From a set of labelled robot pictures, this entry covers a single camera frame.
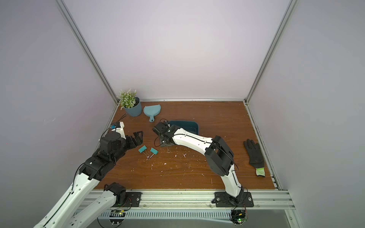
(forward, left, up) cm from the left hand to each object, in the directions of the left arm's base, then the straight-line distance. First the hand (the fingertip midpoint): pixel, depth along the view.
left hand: (138, 133), depth 73 cm
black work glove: (-2, -70, -25) cm, 75 cm away
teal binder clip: (+1, +3, -21) cm, 21 cm away
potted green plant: (+31, +17, -6) cm, 36 cm away
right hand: (+5, -13, -14) cm, 20 cm away
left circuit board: (-34, +10, -27) cm, 45 cm away
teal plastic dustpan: (+36, +4, -24) cm, 44 cm away
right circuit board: (-33, -51, -23) cm, 65 cm away
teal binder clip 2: (0, -3, -23) cm, 23 cm away
